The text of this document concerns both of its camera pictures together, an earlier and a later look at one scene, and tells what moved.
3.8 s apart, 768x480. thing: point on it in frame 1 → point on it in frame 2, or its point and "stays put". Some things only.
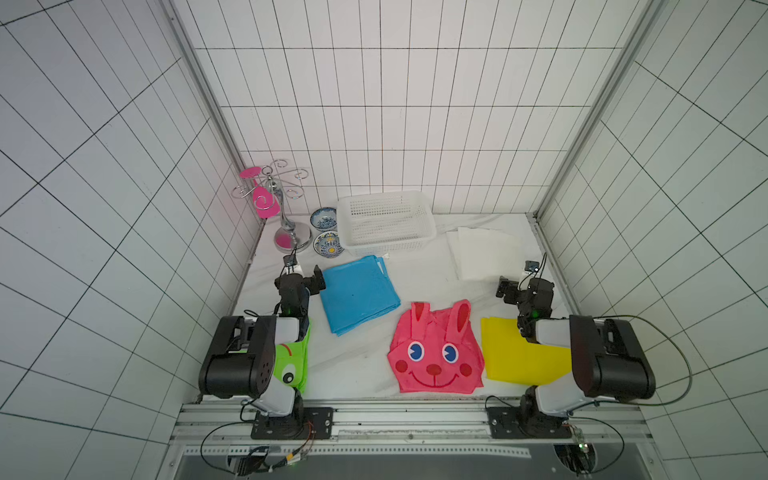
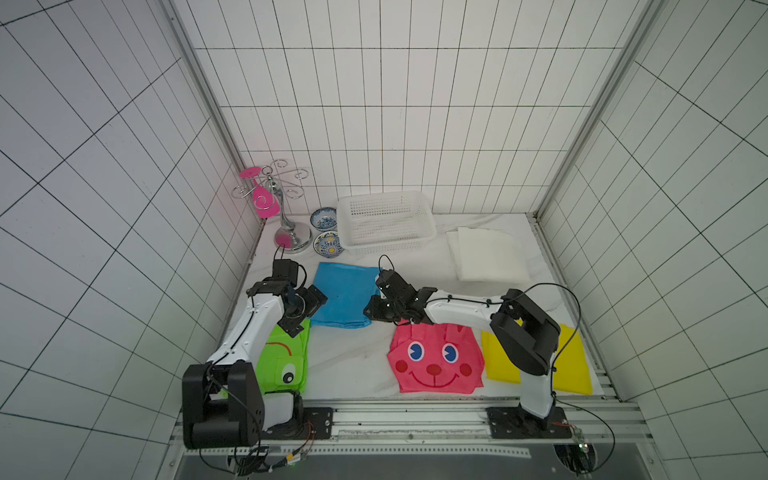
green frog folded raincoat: x=291 y=361 stays put
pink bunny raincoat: x=437 y=351 stays put
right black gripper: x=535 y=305 → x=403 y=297
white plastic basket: x=386 y=223 stays put
